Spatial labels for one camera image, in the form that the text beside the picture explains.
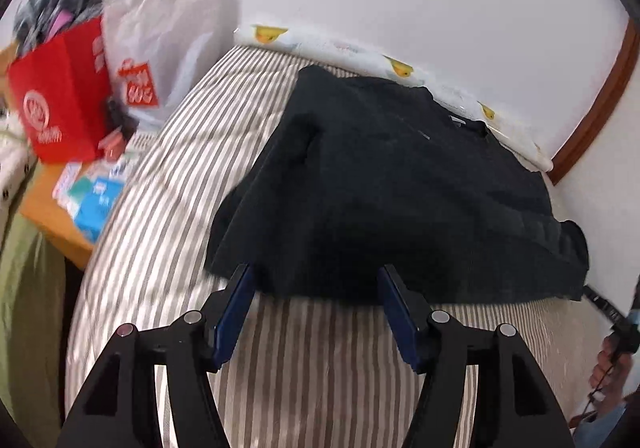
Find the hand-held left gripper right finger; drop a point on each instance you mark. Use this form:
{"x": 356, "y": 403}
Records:
{"x": 400, "y": 318}

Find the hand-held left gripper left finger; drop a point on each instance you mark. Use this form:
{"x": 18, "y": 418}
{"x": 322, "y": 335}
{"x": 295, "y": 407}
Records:
{"x": 235, "y": 318}

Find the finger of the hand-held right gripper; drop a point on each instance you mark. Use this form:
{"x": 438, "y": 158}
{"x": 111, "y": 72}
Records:
{"x": 602, "y": 305}

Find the black sweatshirt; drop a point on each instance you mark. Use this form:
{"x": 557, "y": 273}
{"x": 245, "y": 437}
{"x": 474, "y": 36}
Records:
{"x": 390, "y": 188}

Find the person's right forearm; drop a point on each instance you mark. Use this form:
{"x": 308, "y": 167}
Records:
{"x": 602, "y": 430}

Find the person's right hand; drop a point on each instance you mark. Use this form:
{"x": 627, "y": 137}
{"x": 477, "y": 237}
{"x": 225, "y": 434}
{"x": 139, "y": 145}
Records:
{"x": 612, "y": 378}

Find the grey striped blanket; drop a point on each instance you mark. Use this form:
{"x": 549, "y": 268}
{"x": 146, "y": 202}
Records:
{"x": 170, "y": 208}

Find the blue packet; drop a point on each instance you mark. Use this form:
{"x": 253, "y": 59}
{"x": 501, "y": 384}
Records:
{"x": 97, "y": 208}

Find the green bed sheet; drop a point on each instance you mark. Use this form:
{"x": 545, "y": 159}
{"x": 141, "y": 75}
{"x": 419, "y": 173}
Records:
{"x": 30, "y": 318}

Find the small red box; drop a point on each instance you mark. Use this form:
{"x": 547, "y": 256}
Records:
{"x": 111, "y": 145}

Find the wooden nightstand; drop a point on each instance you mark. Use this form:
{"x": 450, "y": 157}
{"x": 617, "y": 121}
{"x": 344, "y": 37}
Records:
{"x": 45, "y": 218}

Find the pink and white packet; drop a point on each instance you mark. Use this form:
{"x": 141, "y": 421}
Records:
{"x": 67, "y": 180}

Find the white flower-print quilt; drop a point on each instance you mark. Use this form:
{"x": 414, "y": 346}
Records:
{"x": 12, "y": 167}

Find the red paper bag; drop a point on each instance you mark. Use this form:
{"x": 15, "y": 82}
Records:
{"x": 60, "y": 97}

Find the duck-print white cloth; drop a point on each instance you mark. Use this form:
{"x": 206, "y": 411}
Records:
{"x": 325, "y": 45}

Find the white plastic bag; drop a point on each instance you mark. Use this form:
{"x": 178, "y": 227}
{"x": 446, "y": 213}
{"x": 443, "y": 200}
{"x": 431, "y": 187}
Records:
{"x": 165, "y": 37}

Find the wooden bed headboard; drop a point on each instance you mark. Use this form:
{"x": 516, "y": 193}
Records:
{"x": 9, "y": 57}

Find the grey plaid cloth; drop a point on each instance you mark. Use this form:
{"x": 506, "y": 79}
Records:
{"x": 55, "y": 7}

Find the brown wooden door frame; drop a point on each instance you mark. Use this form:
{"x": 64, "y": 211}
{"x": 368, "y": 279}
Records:
{"x": 600, "y": 107}

